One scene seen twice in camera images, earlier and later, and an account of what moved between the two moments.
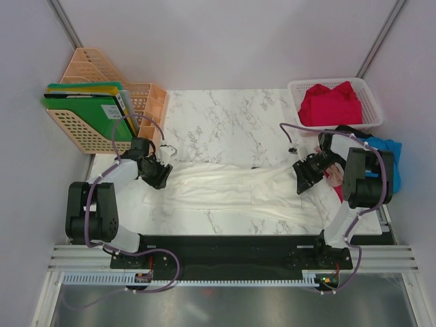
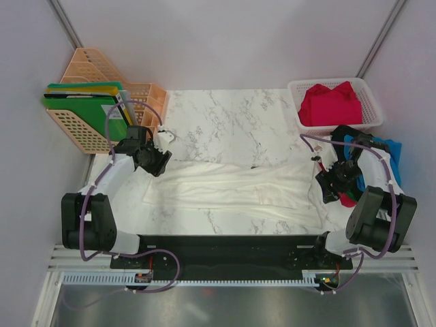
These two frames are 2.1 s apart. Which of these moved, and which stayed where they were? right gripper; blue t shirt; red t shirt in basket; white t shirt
Moved: right gripper
Stayed: white t shirt; blue t shirt; red t shirt in basket
